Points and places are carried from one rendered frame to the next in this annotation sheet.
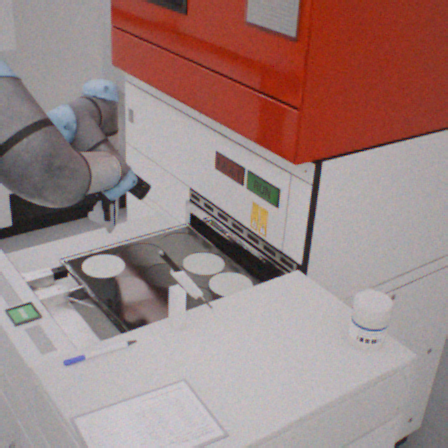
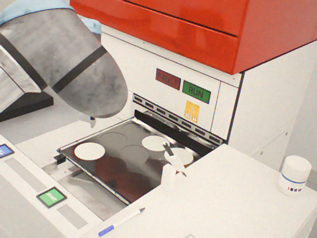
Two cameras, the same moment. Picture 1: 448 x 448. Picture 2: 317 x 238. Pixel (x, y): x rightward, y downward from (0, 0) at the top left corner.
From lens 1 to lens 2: 44 cm
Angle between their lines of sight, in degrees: 12
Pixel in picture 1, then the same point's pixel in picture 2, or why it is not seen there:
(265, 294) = (212, 162)
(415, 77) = (292, 14)
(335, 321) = (264, 177)
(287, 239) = (215, 123)
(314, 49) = not seen: outside the picture
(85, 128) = not seen: hidden behind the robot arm
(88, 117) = not seen: hidden behind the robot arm
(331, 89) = (256, 22)
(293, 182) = (222, 86)
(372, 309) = (301, 169)
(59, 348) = (89, 221)
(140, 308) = (127, 179)
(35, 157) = (103, 79)
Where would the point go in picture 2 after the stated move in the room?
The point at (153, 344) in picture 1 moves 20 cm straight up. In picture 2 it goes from (157, 208) to (165, 144)
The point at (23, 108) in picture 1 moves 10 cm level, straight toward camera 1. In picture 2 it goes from (87, 37) to (110, 58)
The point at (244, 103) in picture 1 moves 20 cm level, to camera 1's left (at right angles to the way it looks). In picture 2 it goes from (189, 34) to (125, 32)
